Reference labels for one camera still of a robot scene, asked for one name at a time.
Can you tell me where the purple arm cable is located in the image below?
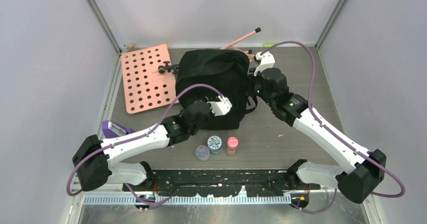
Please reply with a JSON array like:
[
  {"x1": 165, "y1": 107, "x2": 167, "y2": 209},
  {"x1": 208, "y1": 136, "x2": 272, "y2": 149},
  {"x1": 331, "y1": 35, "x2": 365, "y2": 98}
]
[
  {"x1": 260, "y1": 40, "x2": 407, "y2": 214},
  {"x1": 66, "y1": 83, "x2": 225, "y2": 210}
]

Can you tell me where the pink perforated board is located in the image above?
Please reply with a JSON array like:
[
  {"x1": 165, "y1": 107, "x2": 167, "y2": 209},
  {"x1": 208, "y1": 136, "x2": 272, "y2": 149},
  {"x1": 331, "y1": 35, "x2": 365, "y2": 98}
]
[{"x1": 120, "y1": 44, "x2": 176, "y2": 114}]

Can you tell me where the black backpack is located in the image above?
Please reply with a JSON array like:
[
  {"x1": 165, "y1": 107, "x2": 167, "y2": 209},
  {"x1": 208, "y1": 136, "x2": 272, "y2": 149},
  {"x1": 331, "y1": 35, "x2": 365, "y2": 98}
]
[{"x1": 175, "y1": 49, "x2": 250, "y2": 130}]

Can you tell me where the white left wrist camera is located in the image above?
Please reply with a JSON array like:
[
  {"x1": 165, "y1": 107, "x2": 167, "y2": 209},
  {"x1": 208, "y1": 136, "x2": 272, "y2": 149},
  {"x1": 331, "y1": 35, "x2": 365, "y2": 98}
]
[{"x1": 207, "y1": 96, "x2": 233, "y2": 116}]

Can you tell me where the pink lid jar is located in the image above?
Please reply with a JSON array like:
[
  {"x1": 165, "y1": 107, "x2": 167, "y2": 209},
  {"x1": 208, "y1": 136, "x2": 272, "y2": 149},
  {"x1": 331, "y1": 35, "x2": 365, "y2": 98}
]
[{"x1": 226, "y1": 136, "x2": 239, "y2": 156}]

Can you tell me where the pink stand with black feet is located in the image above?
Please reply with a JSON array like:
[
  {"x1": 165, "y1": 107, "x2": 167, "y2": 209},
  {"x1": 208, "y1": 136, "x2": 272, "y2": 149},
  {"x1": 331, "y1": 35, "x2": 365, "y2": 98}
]
[{"x1": 158, "y1": 27, "x2": 262, "y2": 74}]

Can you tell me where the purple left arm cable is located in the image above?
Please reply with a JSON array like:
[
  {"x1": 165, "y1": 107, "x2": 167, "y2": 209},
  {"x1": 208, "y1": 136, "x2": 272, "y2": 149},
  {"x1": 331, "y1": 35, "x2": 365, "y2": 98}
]
[{"x1": 66, "y1": 83, "x2": 225, "y2": 210}]

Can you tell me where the clear jar of beads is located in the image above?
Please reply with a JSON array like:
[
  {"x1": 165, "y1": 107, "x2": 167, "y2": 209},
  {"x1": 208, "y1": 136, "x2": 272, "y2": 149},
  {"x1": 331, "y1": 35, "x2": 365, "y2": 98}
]
[{"x1": 195, "y1": 145, "x2": 210, "y2": 162}]

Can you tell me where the purple card holder box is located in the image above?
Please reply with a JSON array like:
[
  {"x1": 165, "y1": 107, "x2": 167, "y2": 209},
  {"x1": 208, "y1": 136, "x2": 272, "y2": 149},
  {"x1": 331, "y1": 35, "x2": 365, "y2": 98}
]
[{"x1": 101, "y1": 120, "x2": 134, "y2": 138}]

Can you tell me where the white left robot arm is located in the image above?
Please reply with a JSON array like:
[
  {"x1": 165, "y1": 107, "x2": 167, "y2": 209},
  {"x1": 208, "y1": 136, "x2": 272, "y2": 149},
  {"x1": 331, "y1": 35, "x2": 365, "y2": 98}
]
[{"x1": 66, "y1": 101, "x2": 213, "y2": 196}]

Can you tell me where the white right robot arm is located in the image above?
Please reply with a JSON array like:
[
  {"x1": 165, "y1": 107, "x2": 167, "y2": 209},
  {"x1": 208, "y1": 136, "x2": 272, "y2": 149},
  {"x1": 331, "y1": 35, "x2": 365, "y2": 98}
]
[{"x1": 249, "y1": 68, "x2": 387, "y2": 204}]

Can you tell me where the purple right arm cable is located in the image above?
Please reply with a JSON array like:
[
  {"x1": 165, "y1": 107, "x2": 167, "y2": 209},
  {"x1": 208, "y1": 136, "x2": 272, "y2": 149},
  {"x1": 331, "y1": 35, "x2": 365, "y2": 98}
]
[{"x1": 260, "y1": 40, "x2": 407, "y2": 214}]

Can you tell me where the blue patterned lid jar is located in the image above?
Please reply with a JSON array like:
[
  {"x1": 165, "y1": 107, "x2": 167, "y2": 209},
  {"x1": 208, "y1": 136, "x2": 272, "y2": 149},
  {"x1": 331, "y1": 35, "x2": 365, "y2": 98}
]
[{"x1": 207, "y1": 135, "x2": 223, "y2": 155}]

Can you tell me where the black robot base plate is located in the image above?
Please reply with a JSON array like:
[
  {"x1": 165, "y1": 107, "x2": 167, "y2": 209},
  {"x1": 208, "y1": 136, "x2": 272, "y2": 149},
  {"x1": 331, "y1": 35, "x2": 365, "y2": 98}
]
[{"x1": 121, "y1": 169, "x2": 321, "y2": 198}]

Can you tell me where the aluminium frame rail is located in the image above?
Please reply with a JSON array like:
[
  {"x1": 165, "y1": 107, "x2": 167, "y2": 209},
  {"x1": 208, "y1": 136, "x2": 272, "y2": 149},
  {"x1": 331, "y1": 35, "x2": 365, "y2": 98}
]
[{"x1": 70, "y1": 171, "x2": 376, "y2": 206}]

